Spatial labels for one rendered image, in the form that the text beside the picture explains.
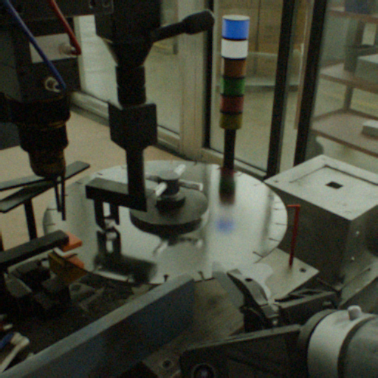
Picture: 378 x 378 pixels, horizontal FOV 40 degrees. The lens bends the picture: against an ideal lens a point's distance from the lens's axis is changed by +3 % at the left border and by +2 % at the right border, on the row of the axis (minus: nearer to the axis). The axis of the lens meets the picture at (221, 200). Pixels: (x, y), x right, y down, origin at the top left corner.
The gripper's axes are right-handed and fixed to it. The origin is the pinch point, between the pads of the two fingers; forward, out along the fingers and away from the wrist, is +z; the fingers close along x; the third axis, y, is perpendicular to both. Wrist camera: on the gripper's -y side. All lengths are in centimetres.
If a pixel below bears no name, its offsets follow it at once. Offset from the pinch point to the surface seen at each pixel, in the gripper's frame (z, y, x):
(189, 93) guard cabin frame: 60, 28, 44
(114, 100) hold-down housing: -1.2, -7.7, 27.5
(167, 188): 8.6, -0.3, 17.7
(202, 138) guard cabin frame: 63, 30, 32
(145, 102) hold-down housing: -2.7, -4.7, 26.6
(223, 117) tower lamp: 27.4, 19.4, 30.2
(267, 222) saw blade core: 4.6, 11.5, 10.6
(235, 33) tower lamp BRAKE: 19, 20, 42
